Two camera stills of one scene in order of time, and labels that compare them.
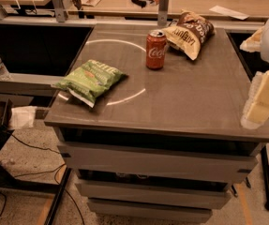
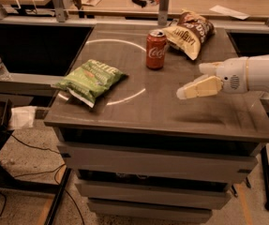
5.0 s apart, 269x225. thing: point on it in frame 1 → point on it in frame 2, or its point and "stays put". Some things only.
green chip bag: [87, 82] stays put
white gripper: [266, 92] → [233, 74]
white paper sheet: [229, 12] stays put
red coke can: [155, 49] stays put
